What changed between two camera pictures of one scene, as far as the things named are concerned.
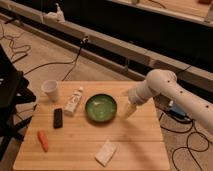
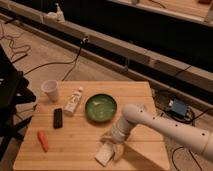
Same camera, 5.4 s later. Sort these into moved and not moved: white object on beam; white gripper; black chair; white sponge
Moved: white gripper
Not moved: white sponge; black chair; white object on beam
